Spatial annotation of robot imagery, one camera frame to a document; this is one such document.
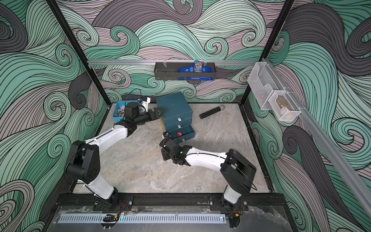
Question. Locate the blue plastic box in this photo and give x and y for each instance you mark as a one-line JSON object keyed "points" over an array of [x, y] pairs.
{"points": [[119, 113]]}

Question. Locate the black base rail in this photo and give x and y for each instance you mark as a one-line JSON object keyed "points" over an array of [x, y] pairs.
{"points": [[130, 200]]}

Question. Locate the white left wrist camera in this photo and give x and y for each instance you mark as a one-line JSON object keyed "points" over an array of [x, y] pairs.
{"points": [[145, 104]]}

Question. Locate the black corner frame post right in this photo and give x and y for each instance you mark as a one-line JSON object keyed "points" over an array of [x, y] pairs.
{"points": [[276, 14]]}

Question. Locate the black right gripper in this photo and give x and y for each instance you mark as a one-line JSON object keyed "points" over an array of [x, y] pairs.
{"points": [[167, 153]]}

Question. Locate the clear wall bin large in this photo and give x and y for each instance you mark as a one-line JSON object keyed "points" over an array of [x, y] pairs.
{"points": [[263, 82]]}

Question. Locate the teal drawer cabinet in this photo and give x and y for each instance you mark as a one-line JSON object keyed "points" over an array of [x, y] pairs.
{"points": [[177, 116]]}

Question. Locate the black wall shelf basket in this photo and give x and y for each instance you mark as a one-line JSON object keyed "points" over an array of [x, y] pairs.
{"points": [[170, 70]]}

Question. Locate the black corner frame post left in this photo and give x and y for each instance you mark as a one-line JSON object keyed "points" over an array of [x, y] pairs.
{"points": [[77, 48]]}

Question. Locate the clear wall bin small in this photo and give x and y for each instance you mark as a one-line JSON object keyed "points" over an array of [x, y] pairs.
{"points": [[283, 106]]}

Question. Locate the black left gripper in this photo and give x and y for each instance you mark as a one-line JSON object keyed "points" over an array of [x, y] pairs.
{"points": [[155, 117]]}

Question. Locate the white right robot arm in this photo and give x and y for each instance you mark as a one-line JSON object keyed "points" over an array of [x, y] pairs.
{"points": [[238, 172]]}

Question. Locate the black corner frame post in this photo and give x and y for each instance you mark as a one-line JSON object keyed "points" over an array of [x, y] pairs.
{"points": [[77, 48], [276, 14]]}

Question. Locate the black cylindrical tool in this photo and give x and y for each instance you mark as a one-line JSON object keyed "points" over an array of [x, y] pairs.
{"points": [[212, 111]]}

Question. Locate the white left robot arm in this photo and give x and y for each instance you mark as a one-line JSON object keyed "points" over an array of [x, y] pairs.
{"points": [[83, 162]]}

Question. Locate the aluminium wall rail back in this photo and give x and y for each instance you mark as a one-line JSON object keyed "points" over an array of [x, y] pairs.
{"points": [[153, 62]]}

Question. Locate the white perforated cable duct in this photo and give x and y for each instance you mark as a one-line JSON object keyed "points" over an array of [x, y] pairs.
{"points": [[146, 218]]}

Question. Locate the blue snack bag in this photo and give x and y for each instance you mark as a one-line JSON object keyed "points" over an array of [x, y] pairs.
{"points": [[196, 72]]}

